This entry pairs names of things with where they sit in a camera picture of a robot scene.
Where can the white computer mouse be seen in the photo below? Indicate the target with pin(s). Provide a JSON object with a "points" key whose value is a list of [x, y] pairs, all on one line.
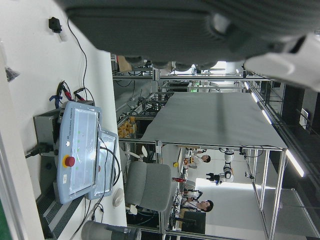
{"points": [[118, 197]]}

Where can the black power adapter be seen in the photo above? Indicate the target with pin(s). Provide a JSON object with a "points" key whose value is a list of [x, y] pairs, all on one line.
{"points": [[55, 24]]}

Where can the grey cylindrical container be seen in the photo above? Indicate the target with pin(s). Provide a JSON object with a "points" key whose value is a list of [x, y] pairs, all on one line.
{"points": [[99, 230]]}

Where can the yellow parts pile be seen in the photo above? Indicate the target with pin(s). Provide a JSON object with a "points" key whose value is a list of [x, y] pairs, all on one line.
{"points": [[126, 127]]}

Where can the ceiling light bar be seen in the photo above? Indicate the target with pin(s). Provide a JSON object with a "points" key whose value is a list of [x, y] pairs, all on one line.
{"points": [[266, 116], [246, 85], [254, 97], [295, 164]]}

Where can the grey control box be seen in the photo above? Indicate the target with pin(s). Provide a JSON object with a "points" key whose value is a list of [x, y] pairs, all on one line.
{"points": [[43, 128]]}

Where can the left robot hand grey white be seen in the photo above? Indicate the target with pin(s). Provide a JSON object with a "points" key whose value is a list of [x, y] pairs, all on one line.
{"points": [[150, 28]]}

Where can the grey office chair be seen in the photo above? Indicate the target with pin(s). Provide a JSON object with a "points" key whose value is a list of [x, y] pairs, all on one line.
{"points": [[149, 183]]}

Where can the blue tape strip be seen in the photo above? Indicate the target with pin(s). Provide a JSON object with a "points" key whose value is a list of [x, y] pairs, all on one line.
{"points": [[55, 99]]}

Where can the aluminium frame beam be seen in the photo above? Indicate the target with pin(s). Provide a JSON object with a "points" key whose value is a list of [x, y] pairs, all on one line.
{"points": [[139, 77]]}

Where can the black ribbed grate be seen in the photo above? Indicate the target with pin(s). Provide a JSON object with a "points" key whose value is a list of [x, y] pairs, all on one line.
{"points": [[56, 216]]}

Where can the person in dark clothes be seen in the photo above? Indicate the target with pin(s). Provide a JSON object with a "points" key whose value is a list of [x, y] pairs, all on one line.
{"points": [[208, 205]]}

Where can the person in white coat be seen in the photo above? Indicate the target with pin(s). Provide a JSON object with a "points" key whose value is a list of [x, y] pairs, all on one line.
{"points": [[205, 158]]}

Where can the red elongated tool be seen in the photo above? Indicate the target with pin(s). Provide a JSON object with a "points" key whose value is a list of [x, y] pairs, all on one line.
{"points": [[178, 179]]}

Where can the grey canopy sheet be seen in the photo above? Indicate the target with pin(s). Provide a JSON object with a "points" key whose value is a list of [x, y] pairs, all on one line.
{"points": [[212, 119]]}

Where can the red black alligator clip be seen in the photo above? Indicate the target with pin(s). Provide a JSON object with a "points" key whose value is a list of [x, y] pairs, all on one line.
{"points": [[78, 93], [65, 89]]}

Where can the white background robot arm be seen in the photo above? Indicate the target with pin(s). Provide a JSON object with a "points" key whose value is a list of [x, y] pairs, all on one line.
{"points": [[228, 171]]}

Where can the light blue teach pendant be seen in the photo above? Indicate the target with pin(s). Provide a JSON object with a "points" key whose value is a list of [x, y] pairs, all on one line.
{"points": [[111, 137], [66, 128]]}

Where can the black monitor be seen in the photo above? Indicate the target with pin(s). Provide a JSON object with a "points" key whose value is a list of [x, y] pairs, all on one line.
{"points": [[193, 222]]}

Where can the brown cardboard box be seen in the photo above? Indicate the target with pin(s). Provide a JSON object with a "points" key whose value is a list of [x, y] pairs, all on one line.
{"points": [[124, 64]]}

